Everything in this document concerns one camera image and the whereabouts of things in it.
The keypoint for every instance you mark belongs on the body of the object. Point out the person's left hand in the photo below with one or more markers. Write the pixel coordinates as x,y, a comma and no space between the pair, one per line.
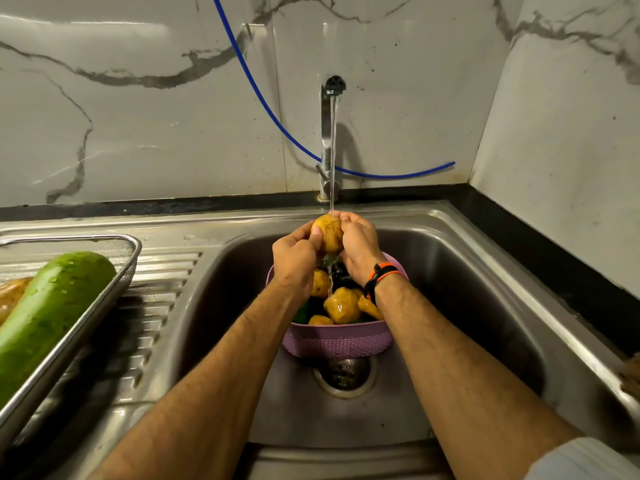
292,262

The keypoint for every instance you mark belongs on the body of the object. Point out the person's right hand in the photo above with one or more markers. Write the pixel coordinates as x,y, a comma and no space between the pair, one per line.
362,249

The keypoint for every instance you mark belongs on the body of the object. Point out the person's right thumb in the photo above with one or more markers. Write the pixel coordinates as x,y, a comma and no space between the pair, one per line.
345,238

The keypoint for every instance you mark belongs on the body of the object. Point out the person's left thumb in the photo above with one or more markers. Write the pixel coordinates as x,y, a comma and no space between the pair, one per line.
313,238

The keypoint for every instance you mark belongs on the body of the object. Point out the wet yellow potato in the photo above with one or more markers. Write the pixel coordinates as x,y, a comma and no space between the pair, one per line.
328,232

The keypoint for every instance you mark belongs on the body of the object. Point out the person's left forearm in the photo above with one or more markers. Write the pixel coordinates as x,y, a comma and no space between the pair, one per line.
210,394

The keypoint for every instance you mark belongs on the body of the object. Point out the person's right forearm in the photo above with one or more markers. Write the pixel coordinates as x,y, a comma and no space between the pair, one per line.
465,389

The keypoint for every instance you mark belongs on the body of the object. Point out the dark purple eggplant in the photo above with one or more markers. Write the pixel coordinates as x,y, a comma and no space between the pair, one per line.
341,275

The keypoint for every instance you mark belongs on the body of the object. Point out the small yellow potato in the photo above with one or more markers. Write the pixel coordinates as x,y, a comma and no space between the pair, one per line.
320,283

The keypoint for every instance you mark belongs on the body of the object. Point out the black and orange wristband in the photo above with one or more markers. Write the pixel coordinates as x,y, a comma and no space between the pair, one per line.
381,275

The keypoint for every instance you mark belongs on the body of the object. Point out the elongated yellow potato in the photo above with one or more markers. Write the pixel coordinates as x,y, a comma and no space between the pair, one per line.
370,308

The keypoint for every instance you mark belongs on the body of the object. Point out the green vegetable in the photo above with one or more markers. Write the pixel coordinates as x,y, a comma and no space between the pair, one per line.
302,314

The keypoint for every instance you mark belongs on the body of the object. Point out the chrome sink faucet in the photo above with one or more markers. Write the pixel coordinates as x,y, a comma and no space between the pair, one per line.
326,144

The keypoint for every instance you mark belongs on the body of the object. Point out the pink plastic colander basket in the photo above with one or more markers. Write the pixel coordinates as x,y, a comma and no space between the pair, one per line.
337,340

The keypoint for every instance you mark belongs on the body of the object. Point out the metal sink drain strainer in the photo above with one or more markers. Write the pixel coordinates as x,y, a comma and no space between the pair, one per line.
345,374

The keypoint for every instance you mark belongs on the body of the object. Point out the stainless steel sink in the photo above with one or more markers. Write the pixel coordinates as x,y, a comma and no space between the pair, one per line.
475,304

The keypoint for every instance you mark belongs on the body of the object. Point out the metal mesh tray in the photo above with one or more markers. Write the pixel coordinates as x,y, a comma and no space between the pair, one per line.
75,339

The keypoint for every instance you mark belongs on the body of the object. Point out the large green gourd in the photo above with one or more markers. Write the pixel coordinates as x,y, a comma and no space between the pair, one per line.
45,314

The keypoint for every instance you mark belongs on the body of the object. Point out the brown potato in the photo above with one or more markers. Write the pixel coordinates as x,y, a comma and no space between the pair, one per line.
11,294

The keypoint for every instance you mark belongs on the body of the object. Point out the white sleeve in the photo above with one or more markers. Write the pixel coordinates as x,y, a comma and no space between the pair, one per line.
585,462

